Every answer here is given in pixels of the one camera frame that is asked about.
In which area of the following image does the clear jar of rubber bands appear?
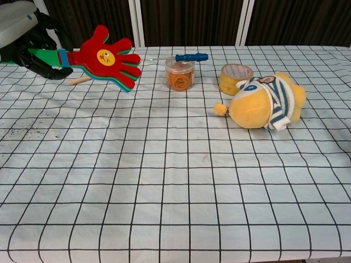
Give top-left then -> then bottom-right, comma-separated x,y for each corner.
165,59 -> 196,92

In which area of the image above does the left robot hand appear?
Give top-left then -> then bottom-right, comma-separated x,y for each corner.
0,0 -> 74,81

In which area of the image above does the blue handled screwdriver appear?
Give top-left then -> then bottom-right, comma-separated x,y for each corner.
149,53 -> 209,62

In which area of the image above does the yellow tape roll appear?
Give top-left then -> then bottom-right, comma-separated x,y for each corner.
219,64 -> 254,96

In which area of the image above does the yellow plush toy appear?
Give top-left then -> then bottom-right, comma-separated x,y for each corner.
214,72 -> 307,131

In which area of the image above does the white grid tablecloth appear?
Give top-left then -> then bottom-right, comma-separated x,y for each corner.
0,45 -> 351,263

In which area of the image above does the red hand clapper toy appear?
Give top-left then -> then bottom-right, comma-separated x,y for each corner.
28,25 -> 142,93

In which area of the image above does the wooden stick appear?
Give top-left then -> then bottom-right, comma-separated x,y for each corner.
68,77 -> 91,86

